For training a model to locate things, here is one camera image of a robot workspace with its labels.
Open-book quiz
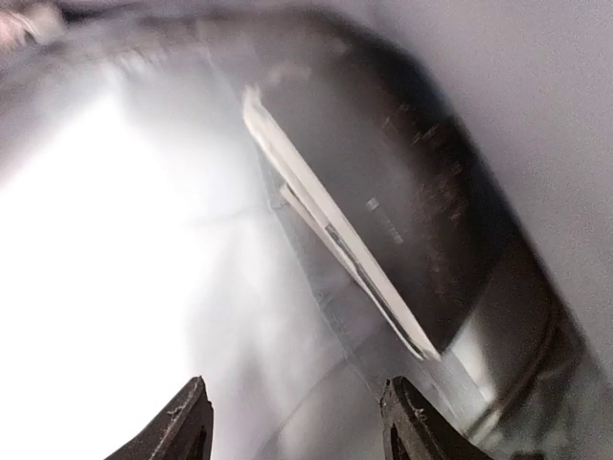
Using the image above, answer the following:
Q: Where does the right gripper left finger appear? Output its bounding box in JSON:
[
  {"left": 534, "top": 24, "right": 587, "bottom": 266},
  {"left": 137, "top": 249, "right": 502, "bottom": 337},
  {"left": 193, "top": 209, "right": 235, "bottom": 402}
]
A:
[{"left": 106, "top": 377, "right": 214, "bottom": 460}]

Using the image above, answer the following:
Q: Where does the dark Wuthering Heights book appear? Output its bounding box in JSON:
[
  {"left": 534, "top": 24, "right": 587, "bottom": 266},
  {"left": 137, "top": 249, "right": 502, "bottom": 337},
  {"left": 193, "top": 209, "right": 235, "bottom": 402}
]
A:
[{"left": 242, "top": 36, "right": 582, "bottom": 440}]

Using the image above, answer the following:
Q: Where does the navy blue student backpack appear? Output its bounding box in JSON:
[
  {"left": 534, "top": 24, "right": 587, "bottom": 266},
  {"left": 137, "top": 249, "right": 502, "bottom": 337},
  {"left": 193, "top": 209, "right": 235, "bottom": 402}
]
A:
[{"left": 1, "top": 1, "right": 612, "bottom": 459}]

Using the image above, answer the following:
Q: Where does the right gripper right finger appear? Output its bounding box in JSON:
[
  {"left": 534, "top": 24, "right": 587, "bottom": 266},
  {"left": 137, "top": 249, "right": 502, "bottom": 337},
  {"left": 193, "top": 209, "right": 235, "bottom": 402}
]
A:
[{"left": 380, "top": 377, "right": 484, "bottom": 460}]

